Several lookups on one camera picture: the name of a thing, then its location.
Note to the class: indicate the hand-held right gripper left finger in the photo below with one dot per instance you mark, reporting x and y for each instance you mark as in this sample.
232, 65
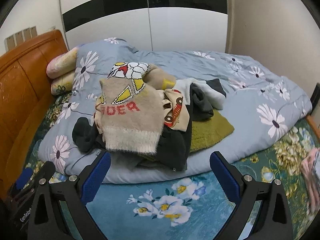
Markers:
96, 173

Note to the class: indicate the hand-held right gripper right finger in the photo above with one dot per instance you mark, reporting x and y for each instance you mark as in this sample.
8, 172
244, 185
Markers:
225, 177

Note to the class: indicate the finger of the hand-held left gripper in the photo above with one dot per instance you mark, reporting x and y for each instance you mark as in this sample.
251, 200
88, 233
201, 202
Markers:
24, 178
46, 168

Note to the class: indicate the beige fuzzy sweater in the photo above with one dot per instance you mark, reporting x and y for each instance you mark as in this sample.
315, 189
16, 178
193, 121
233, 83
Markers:
130, 120

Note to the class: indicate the olive green cloth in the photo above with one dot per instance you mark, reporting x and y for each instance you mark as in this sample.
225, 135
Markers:
212, 130

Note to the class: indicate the teal floral bed sheet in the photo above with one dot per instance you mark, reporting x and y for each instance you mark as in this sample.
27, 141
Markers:
120, 217

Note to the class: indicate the dark grey garment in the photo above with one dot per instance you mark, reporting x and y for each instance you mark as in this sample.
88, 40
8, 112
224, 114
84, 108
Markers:
172, 145

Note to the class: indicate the charcoal garment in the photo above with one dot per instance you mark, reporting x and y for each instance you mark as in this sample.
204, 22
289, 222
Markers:
201, 102

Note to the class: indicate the beige cartoon print garment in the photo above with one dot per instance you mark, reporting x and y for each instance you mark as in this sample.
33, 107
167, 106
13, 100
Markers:
176, 110

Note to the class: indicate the floral pillow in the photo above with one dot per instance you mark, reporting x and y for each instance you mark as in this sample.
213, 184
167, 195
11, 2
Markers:
61, 85
62, 62

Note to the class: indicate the pink folded garment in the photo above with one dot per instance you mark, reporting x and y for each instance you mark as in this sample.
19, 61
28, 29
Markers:
310, 172

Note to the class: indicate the white garment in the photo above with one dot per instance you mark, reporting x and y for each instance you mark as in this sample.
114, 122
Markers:
212, 92

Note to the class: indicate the orange wooden headboard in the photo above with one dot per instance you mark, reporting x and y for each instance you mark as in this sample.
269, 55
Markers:
22, 80

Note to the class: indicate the wooden bed footboard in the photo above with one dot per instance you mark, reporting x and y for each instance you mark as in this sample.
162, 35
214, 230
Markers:
315, 123

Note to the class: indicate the blue floral quilt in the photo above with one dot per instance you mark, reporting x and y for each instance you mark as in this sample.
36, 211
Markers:
187, 67

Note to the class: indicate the white wardrobe with black stripe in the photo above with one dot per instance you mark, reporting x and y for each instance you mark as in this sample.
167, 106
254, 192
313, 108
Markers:
175, 25

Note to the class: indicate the beige wall strips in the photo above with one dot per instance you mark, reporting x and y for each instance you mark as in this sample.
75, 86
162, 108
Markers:
21, 37

